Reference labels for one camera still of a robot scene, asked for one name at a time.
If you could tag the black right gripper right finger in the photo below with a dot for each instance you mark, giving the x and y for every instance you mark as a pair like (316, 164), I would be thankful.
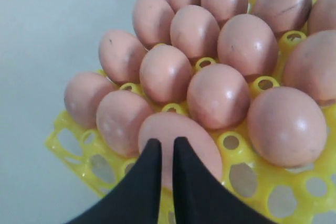
(199, 197)

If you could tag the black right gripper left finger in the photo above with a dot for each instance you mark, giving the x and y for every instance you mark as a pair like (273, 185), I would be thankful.
(136, 198)

